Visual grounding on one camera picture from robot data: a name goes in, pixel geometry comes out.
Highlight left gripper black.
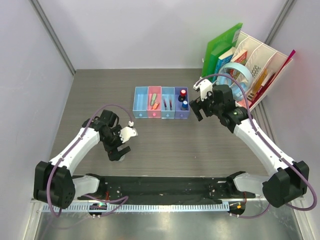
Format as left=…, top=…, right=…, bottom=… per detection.
left=101, top=125, right=130, bottom=161

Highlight blue small object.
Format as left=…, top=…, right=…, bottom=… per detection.
left=180, top=100, right=188, bottom=111

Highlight red black stamp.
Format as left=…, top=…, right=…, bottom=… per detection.
left=178, top=89, right=187, bottom=103

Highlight light blue front bin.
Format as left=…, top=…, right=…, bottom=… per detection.
left=132, top=86, right=148, bottom=119

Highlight light blue bin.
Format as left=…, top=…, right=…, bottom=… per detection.
left=161, top=86, right=175, bottom=119
left=132, top=86, right=148, bottom=119

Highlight purple plastic bin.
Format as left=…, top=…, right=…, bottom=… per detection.
left=174, top=87, right=190, bottom=119

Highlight pink plastic bin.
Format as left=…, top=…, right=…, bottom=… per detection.
left=147, top=86, right=162, bottom=118

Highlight green mini highlighter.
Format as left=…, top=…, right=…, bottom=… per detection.
left=150, top=93, right=157, bottom=106

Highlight clear paperclip jar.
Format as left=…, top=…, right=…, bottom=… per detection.
left=119, top=155, right=125, bottom=162

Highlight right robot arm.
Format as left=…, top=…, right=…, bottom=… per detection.
left=189, top=80, right=309, bottom=208

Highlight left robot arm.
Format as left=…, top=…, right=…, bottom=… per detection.
left=33, top=110, right=138, bottom=209

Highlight pink eraser block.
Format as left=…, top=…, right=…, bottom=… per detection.
left=236, top=99, right=252, bottom=108

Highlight blue headphones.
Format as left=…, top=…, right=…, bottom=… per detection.
left=216, top=62, right=254, bottom=101

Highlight red cover book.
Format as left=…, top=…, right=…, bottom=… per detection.
left=229, top=49, right=248, bottom=80

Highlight blue spine book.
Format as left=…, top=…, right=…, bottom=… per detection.
left=213, top=46, right=236, bottom=74

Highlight yellow booklet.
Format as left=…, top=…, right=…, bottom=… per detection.
left=252, top=68, right=268, bottom=95

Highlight red transparent folder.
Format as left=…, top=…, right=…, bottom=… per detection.
left=250, top=49, right=296, bottom=110

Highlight green plastic folder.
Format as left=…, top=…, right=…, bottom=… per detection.
left=201, top=23, right=243, bottom=77

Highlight white desk file organizer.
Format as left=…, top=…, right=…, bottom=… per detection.
left=235, top=31, right=293, bottom=105

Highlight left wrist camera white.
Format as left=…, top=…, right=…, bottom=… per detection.
left=119, top=126, right=138, bottom=144

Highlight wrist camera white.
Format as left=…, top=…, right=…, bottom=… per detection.
left=119, top=126, right=138, bottom=144
left=192, top=78, right=213, bottom=102

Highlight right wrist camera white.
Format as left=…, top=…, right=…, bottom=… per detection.
left=192, top=78, right=213, bottom=102

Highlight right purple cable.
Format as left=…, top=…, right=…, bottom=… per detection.
left=193, top=73, right=318, bottom=219

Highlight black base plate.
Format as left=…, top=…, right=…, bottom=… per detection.
left=91, top=176, right=256, bottom=205

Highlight white slotted cable duct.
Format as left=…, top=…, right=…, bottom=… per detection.
left=41, top=202, right=230, bottom=213

